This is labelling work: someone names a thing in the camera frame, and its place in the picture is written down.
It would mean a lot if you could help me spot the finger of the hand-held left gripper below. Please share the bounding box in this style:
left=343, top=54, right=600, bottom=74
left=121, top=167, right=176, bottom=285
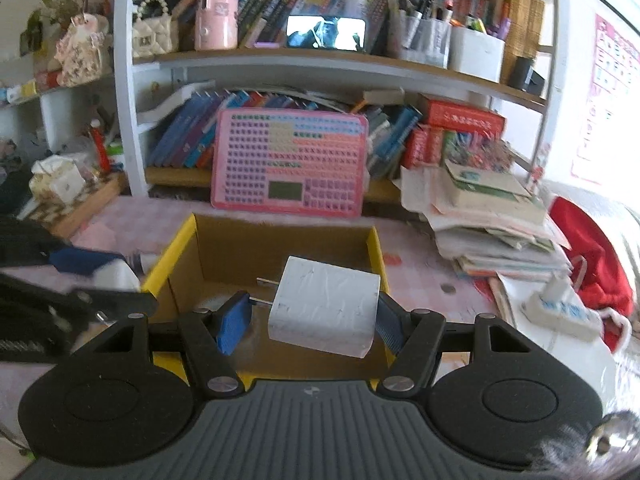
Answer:
left=0, top=220, right=126, bottom=278
left=0, top=274, right=159, bottom=320

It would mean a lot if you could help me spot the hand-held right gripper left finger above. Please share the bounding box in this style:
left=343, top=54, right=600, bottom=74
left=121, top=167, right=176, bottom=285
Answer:
left=75, top=291, right=253, bottom=397

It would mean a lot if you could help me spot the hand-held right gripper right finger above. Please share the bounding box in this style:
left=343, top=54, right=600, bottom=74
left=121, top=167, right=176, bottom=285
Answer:
left=375, top=294, right=538, bottom=397

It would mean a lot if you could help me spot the white charger plug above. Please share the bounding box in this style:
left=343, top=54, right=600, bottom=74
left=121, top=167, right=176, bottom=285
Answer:
left=256, top=256, right=383, bottom=359

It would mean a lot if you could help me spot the yellow cardboard box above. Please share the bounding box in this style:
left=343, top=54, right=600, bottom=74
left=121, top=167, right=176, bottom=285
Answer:
left=141, top=212, right=398, bottom=391

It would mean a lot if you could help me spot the white pen container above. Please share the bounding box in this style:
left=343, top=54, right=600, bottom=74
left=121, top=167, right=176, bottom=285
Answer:
left=447, top=25, right=506, bottom=83

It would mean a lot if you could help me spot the wooden chess box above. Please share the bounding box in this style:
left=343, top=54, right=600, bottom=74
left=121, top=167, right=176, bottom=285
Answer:
left=22, top=172, right=128, bottom=241

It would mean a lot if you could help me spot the floral tissue pack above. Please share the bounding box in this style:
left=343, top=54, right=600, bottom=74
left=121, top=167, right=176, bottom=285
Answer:
left=29, top=155, right=88, bottom=206

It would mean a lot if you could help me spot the red pen with white cap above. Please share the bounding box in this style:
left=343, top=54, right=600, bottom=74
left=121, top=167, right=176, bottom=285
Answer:
left=89, top=121, right=111, bottom=173

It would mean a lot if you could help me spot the stack of papers and books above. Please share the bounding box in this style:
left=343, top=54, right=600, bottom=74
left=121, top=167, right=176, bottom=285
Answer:
left=400, top=160, right=573, bottom=281

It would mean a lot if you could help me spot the white bookshelf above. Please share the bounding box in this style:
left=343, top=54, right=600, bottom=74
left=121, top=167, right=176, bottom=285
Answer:
left=0, top=0, right=566, bottom=201

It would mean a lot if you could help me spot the row of blue books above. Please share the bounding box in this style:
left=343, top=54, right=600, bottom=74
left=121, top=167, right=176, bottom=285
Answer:
left=147, top=87, right=426, bottom=181

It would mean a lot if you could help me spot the pink learning board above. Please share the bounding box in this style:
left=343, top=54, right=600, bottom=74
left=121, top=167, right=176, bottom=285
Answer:
left=210, top=108, right=370, bottom=219

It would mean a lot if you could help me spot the white power strip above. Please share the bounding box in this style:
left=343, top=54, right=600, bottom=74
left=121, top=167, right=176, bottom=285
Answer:
left=520, top=285, right=601, bottom=341

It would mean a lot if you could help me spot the open white book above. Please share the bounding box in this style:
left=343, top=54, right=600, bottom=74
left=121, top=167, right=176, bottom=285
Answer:
left=135, top=80, right=216, bottom=128

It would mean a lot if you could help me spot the dried flower bouquet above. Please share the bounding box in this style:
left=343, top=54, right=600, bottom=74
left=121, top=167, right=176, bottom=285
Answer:
left=52, top=15, right=113, bottom=86

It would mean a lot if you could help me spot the red garment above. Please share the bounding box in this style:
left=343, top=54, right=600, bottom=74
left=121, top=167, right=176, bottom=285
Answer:
left=550, top=196, right=636, bottom=353

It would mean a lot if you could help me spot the red boxed book set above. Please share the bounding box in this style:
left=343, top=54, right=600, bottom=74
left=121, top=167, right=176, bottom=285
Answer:
left=402, top=95, right=507, bottom=171

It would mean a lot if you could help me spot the white quilted handbag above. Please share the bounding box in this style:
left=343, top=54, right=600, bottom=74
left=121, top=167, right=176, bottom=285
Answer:
left=132, top=0, right=178, bottom=58

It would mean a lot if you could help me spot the furry sleeve with metal button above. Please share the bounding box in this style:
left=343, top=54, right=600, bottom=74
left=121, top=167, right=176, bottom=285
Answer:
left=530, top=407, right=640, bottom=471

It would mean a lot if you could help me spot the black small box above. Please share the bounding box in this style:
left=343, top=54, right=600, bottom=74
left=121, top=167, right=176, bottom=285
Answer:
left=510, top=57, right=546, bottom=92

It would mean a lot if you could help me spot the pink cylinder case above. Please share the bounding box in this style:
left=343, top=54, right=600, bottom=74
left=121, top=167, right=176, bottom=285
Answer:
left=194, top=0, right=240, bottom=52

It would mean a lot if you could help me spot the clear pen holder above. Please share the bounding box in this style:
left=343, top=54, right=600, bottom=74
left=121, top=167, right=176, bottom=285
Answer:
left=387, top=7, right=451, bottom=68

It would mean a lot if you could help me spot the phone showing video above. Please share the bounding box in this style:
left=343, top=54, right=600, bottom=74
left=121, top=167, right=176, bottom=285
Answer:
left=286, top=15, right=368, bottom=53

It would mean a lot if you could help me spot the stack of yellow books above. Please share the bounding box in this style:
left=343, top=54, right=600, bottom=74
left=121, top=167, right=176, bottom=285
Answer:
left=502, top=0, right=546, bottom=81

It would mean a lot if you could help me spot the pink wall poster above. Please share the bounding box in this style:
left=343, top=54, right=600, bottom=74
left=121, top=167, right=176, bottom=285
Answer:
left=570, top=12, right=640, bottom=186

